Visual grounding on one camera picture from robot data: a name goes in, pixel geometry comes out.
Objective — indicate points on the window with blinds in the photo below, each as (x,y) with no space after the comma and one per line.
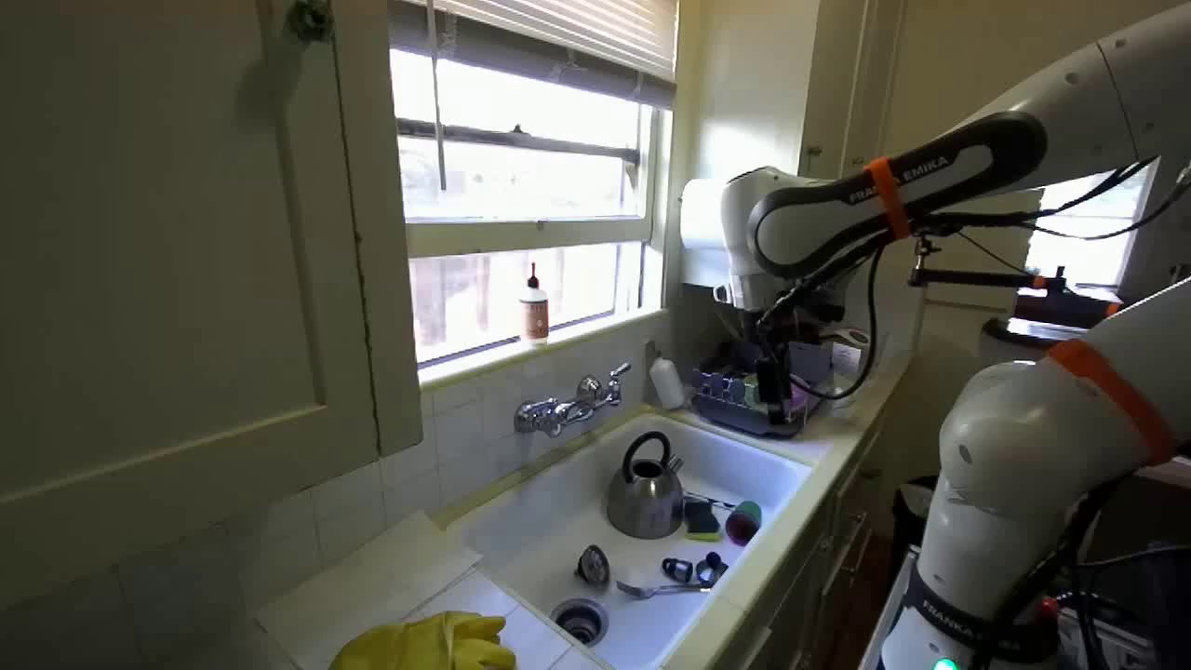
(530,133)

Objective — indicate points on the silver kettle black handle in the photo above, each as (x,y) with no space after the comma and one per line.
(644,494)

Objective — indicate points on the white ceramic sink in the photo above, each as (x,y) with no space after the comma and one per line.
(532,535)

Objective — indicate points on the dark sponge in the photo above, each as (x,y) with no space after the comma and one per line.
(701,518)

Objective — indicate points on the soap pump bottle on sill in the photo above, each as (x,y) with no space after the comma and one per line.
(532,307)

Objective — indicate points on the metal sink stopper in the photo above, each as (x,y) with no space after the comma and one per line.
(593,569)

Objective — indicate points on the green pink scrubber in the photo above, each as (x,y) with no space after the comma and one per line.
(743,524)

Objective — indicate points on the background window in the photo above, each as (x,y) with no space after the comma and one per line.
(1088,241)

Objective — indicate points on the small black object in sink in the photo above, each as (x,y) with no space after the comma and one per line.
(699,574)

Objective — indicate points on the cream cabinet door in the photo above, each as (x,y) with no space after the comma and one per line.
(204,270)

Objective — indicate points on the chrome wall faucet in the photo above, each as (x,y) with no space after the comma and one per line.
(587,405)

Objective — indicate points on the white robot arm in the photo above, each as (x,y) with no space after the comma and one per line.
(1029,443)

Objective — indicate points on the dish drying rack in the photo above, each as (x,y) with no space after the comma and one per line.
(750,394)

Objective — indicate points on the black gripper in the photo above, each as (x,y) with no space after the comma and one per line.
(793,330)

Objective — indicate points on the white dish soap bottle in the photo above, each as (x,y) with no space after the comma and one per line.
(664,381)

